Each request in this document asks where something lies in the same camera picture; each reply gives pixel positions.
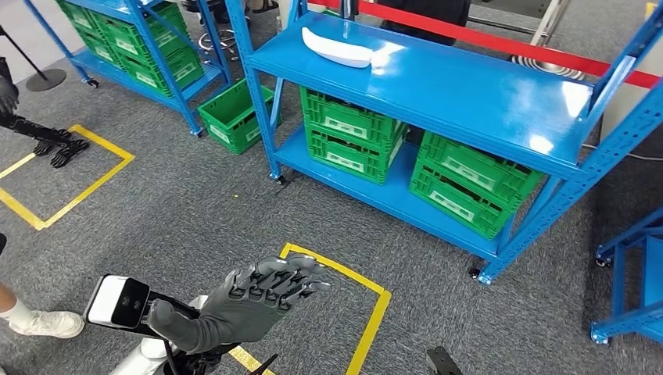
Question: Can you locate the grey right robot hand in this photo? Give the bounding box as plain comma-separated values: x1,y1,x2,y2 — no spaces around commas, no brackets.
426,346,463,375

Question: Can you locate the white table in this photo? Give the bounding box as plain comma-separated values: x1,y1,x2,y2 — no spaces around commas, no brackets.
600,48,663,143

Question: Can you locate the black pole stand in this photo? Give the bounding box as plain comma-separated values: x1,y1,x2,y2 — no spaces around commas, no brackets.
0,26,67,93

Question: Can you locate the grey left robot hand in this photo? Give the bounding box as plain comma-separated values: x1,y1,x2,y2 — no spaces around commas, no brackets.
149,254,332,343

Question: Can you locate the white curved panel part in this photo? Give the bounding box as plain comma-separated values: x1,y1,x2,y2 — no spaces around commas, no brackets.
302,27,374,70

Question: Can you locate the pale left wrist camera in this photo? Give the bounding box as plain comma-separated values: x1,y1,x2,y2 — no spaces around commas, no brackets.
84,274,152,332

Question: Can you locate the blue metal shelf rack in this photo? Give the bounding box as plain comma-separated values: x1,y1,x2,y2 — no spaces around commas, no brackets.
590,206,663,345
224,0,663,287
23,0,234,138

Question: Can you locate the yellow floor tape square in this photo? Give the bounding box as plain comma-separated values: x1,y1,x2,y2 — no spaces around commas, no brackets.
0,123,136,231

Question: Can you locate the red barrier belt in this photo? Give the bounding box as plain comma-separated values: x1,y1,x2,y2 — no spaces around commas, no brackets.
310,0,661,90

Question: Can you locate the chrome stool base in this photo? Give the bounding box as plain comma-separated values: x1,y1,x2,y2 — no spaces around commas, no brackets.
196,28,242,62

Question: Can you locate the white floor cable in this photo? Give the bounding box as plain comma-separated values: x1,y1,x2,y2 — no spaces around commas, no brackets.
579,143,663,162

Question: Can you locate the green plastic crate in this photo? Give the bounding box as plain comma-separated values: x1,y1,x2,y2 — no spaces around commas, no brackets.
409,165,519,240
90,1,188,58
305,127,405,186
198,78,281,155
300,87,407,154
56,0,102,32
121,46,206,99
77,30,125,71
417,131,545,208

